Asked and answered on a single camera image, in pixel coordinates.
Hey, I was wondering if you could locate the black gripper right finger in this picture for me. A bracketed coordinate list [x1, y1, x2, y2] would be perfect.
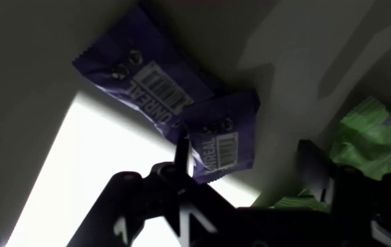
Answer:
[294, 141, 335, 202]

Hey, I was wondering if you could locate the green sachet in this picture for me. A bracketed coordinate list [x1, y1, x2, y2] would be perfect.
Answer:
[329, 97, 391, 180]
[252, 187, 329, 213]

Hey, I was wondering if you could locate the purple sachet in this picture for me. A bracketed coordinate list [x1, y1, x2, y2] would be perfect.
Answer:
[180, 91, 259, 183]
[72, 8, 213, 141]

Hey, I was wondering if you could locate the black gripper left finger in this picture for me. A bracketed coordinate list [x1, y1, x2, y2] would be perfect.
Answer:
[174, 138, 190, 172]

